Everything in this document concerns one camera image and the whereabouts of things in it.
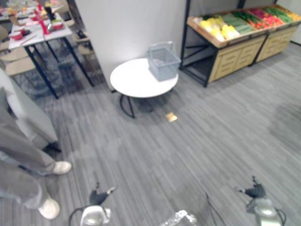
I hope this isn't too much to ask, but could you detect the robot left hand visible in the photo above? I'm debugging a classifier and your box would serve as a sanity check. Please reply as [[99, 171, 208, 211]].
[[89, 181, 117, 206]]

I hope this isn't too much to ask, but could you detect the round white side table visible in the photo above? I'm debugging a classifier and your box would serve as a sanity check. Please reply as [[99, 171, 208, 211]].
[[110, 57, 179, 119]]

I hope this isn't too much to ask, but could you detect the yellow cabbage pile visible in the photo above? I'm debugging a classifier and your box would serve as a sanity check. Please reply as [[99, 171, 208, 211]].
[[199, 17, 241, 41]]

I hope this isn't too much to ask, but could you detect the pale green vegetable pile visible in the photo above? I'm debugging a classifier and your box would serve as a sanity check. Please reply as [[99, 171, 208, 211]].
[[221, 13, 254, 35]]

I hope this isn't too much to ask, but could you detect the red tomato pile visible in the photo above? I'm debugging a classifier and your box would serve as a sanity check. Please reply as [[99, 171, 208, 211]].
[[248, 8, 284, 27]]

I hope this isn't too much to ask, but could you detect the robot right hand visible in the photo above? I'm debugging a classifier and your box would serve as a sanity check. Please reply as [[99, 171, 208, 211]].
[[237, 175, 267, 199]]

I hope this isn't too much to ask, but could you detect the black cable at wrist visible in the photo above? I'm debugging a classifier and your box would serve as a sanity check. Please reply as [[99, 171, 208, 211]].
[[68, 206, 90, 226]]

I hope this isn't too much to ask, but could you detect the white partition panel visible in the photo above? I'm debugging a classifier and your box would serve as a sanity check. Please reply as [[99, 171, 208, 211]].
[[74, 0, 189, 88]]

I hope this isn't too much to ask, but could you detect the green pepper pile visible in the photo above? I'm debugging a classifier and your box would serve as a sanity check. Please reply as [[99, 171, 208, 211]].
[[263, 7, 293, 23]]

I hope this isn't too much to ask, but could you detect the beige chair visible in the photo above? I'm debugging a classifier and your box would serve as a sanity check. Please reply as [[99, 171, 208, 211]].
[[0, 46, 38, 78]]

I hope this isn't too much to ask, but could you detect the black pepper mill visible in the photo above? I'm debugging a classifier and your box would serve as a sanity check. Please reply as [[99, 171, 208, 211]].
[[44, 6, 56, 21]]

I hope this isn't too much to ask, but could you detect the wooden vegetable display stand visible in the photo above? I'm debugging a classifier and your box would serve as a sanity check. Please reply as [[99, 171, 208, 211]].
[[179, 9, 269, 88]]

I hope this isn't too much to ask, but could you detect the person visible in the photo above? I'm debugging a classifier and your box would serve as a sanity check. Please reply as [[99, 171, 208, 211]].
[[0, 68, 72, 220]]

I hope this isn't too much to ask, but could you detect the dark green cucumber pile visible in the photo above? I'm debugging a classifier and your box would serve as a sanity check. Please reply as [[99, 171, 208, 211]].
[[232, 10, 258, 24]]

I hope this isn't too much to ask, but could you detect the grey shopping basket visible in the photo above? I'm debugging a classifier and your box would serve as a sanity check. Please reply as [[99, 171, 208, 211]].
[[146, 41, 182, 82]]

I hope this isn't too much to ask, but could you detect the orange carrot pile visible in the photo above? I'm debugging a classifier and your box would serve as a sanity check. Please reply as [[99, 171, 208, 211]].
[[248, 19, 269, 30]]

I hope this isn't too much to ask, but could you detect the robot silver body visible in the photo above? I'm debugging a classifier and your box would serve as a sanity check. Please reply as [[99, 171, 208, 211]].
[[161, 210, 198, 226]]

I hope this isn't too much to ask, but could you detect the white rectangular dining table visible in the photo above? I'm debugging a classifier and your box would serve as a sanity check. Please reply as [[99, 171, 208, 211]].
[[8, 12, 95, 99]]

